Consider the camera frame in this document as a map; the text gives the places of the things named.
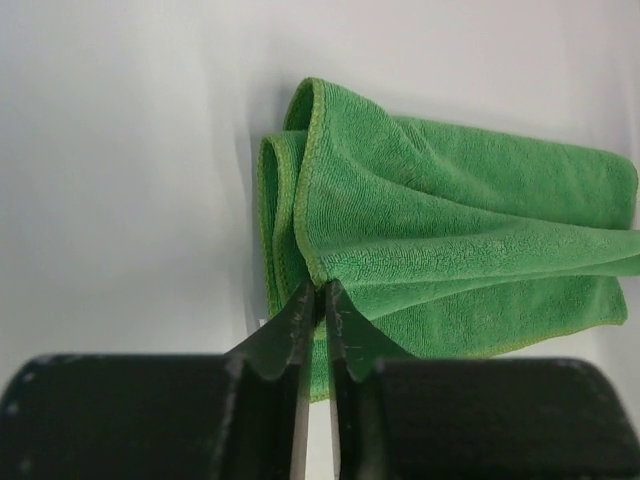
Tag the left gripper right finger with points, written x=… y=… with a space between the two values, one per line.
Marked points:
x=398 y=417

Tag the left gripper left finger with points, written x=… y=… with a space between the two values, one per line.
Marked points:
x=238 y=415

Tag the green microfiber towel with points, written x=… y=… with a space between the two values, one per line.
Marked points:
x=454 y=241

